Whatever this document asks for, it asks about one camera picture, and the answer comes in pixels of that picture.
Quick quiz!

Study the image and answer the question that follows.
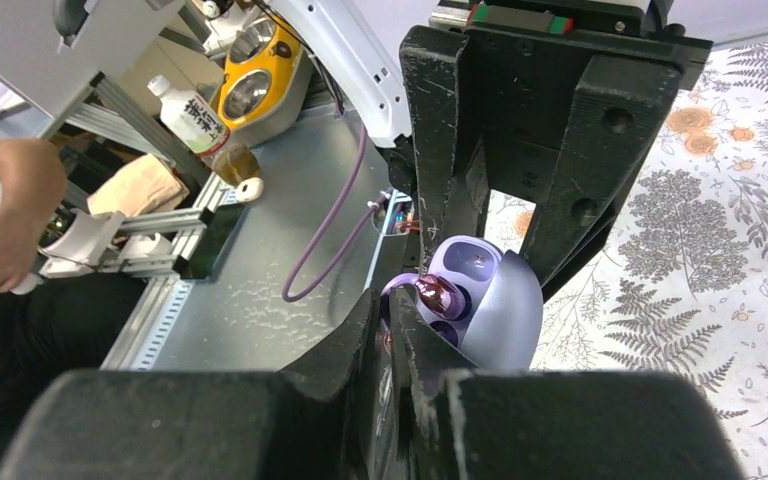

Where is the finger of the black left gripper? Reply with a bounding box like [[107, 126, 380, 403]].
[[399, 25, 487, 269], [521, 55, 681, 299]]

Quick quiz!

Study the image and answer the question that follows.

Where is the purple single earbud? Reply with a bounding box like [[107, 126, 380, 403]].
[[381, 273, 470, 321]]

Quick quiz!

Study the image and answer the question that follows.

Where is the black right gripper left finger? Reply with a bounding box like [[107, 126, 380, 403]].
[[0, 290, 374, 479]]

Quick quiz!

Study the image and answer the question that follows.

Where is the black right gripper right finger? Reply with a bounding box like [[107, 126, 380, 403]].
[[389, 288, 743, 479]]

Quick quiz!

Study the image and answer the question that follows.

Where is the beige folded cloth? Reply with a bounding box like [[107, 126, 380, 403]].
[[87, 154, 190, 217]]

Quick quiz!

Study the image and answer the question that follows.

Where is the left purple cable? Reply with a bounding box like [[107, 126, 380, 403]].
[[281, 122, 385, 304]]

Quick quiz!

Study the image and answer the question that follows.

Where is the clear plastic drink bottle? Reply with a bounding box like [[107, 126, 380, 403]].
[[147, 75, 265, 202]]

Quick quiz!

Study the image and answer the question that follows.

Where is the purple earbud case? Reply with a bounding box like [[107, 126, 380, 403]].
[[416, 235, 543, 370]]

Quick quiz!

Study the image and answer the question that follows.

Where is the yellow round appliance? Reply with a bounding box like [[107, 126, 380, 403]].
[[217, 11, 313, 147]]

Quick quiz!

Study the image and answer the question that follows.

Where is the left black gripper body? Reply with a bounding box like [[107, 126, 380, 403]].
[[429, 0, 713, 203]]

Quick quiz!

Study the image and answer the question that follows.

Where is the person bare hand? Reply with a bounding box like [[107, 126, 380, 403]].
[[0, 210, 47, 293]]

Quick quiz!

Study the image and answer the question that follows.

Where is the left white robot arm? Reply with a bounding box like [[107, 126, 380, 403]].
[[263, 1, 712, 298]]

